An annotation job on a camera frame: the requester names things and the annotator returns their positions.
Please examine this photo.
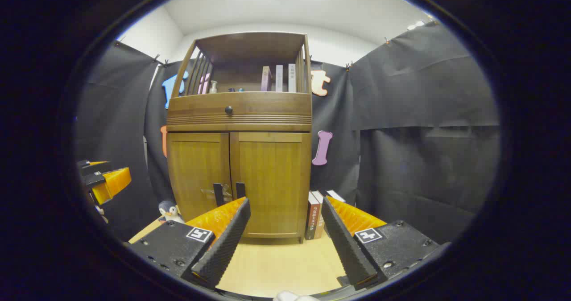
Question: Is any wooden cabinet drawer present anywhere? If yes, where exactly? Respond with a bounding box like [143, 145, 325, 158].
[167, 91, 312, 126]

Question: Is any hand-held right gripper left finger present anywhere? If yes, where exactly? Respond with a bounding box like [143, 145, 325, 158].
[127, 197, 251, 290]

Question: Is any penguin plush toy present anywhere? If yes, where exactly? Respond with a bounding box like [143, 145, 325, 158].
[157, 200, 185, 224]

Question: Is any wooden double-door shoe cabinet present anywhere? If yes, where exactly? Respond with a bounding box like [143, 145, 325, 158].
[166, 31, 313, 244]

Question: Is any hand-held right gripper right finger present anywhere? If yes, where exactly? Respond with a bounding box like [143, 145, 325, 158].
[321, 196, 440, 291]

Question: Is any tan book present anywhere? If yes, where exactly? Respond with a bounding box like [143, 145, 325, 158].
[312, 190, 326, 239]

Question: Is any black backdrop cloth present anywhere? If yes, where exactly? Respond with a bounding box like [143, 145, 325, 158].
[76, 22, 500, 244]

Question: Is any dark brown book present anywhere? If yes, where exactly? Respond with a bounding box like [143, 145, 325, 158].
[305, 192, 320, 240]

